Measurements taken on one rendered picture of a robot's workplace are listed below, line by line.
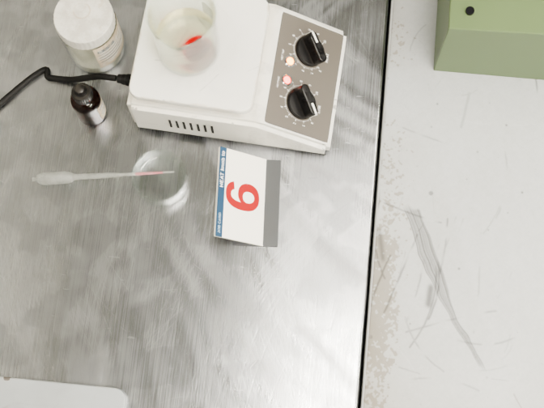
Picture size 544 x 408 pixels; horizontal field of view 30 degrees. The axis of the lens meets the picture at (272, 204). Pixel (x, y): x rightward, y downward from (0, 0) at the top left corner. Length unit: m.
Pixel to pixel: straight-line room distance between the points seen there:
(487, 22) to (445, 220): 0.20
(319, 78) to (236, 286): 0.22
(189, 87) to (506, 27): 0.30
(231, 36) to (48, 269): 0.29
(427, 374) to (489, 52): 0.32
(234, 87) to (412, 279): 0.26
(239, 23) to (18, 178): 0.28
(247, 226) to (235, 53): 0.17
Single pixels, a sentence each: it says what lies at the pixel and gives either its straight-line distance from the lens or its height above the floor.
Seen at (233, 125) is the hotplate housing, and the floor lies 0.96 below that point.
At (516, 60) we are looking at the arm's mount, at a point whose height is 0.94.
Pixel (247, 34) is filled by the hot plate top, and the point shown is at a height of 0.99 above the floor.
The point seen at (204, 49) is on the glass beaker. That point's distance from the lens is 0.93.
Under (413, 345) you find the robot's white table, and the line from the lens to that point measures 1.00.
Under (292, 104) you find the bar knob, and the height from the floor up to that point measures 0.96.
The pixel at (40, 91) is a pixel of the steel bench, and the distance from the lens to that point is 1.09.
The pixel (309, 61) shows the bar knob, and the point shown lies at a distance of 1.01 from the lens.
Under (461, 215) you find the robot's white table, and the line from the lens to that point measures 1.03.
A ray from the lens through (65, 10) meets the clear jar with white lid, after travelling 1.03.
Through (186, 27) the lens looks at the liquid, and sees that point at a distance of 0.96.
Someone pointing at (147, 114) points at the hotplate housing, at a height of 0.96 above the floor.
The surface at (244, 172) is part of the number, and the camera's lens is 1.01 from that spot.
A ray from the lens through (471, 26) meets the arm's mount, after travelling 0.99.
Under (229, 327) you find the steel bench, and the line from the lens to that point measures 1.00.
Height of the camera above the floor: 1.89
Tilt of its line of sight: 75 degrees down
